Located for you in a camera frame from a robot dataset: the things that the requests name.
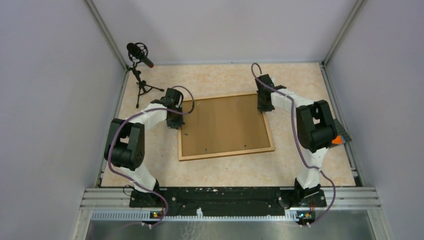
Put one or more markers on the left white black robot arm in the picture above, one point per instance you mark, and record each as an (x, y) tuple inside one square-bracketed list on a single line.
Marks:
[(126, 142)]

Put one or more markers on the dark grey mat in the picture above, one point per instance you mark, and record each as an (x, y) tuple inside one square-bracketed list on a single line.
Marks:
[(342, 131)]

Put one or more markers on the black microphone on tripod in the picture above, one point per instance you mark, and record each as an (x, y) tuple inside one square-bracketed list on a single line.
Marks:
[(138, 53)]

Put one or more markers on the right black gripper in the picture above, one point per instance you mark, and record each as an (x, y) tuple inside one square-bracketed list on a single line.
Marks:
[(261, 108)]

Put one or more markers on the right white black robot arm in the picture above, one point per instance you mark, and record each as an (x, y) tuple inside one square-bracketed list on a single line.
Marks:
[(313, 129)]

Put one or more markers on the orange small object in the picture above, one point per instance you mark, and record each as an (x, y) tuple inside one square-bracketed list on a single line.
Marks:
[(339, 140)]

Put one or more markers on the wooden picture frame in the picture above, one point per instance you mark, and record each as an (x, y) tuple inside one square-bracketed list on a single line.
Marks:
[(228, 154)]

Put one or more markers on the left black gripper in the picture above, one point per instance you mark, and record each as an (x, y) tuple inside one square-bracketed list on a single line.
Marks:
[(177, 125)]

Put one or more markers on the aluminium front rail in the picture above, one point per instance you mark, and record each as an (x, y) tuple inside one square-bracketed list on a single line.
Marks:
[(112, 203)]

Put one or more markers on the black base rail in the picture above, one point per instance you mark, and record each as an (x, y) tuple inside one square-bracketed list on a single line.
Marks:
[(227, 201)]

